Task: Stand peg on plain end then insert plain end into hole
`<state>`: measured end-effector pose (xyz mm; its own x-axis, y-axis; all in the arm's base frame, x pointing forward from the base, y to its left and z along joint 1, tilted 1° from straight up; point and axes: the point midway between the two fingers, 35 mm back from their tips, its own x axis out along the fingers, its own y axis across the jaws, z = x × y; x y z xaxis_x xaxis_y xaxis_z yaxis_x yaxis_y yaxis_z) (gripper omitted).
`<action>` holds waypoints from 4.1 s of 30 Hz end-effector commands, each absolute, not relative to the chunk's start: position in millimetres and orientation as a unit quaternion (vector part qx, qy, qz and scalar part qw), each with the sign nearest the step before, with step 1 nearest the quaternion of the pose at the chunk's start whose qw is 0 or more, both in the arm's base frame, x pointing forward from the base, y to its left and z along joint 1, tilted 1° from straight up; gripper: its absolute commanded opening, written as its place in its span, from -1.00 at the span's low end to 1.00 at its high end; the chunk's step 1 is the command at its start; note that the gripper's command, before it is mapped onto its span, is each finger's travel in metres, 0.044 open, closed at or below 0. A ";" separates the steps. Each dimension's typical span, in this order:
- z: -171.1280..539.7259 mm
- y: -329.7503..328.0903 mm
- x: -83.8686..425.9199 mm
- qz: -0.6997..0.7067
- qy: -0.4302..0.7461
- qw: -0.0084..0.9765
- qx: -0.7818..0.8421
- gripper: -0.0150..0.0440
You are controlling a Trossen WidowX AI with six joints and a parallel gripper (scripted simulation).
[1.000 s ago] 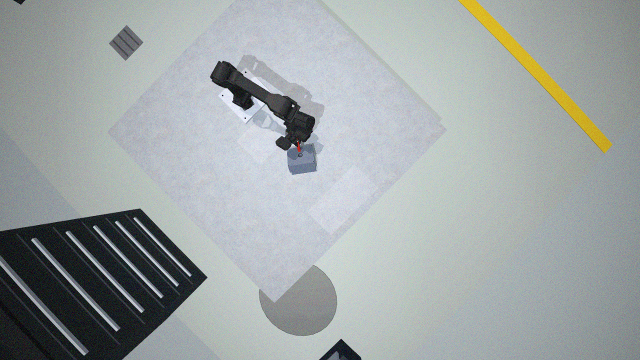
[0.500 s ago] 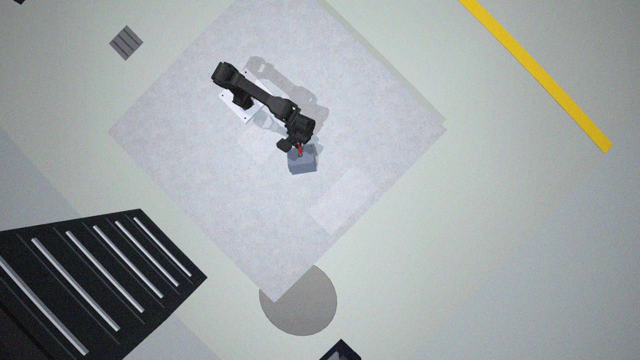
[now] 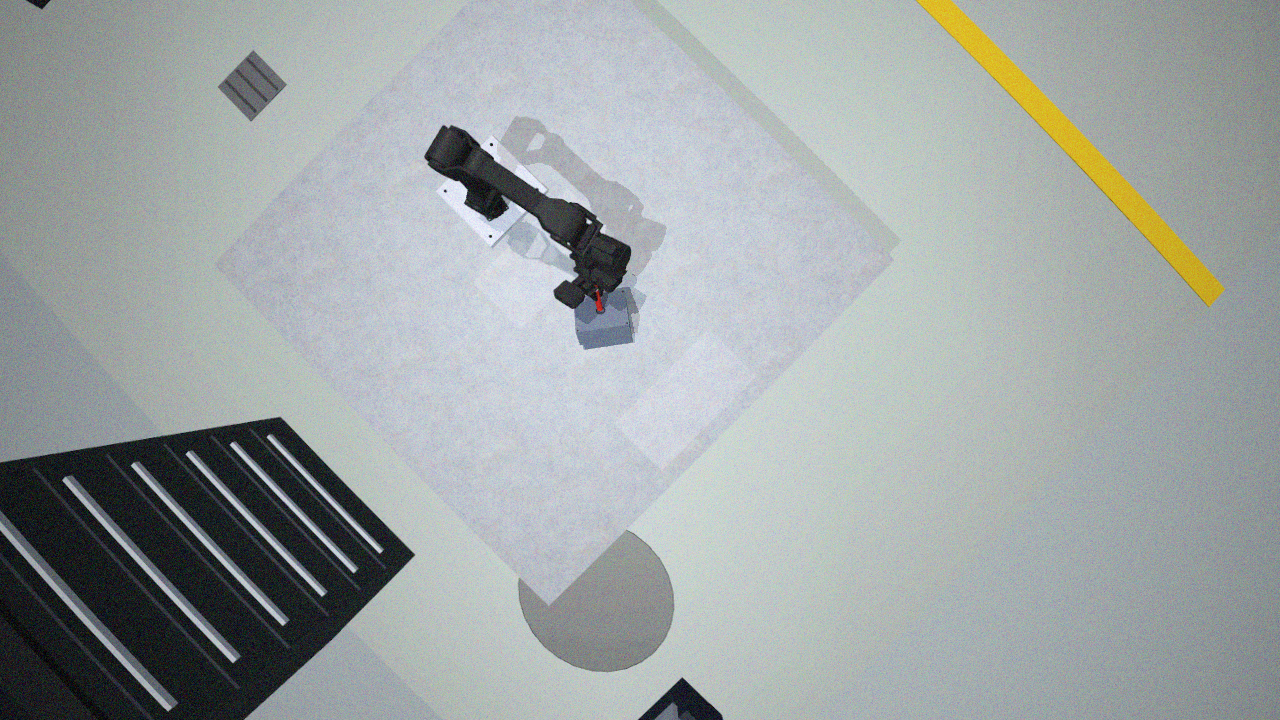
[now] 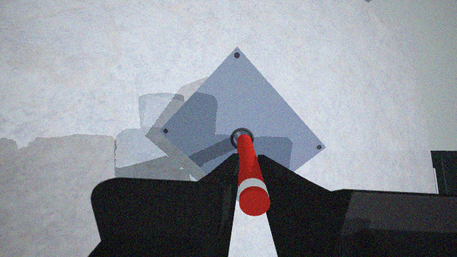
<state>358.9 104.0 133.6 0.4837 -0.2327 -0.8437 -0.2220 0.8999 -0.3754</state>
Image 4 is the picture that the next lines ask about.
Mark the red peg with white band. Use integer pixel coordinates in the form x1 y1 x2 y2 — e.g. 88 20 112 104
237 134 270 216

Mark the grey-blue square panel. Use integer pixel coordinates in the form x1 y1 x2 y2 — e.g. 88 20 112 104
159 47 326 174

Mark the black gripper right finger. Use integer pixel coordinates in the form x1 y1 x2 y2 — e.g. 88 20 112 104
257 154 457 257

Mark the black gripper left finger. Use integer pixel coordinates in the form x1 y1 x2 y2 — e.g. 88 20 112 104
91 153 240 257

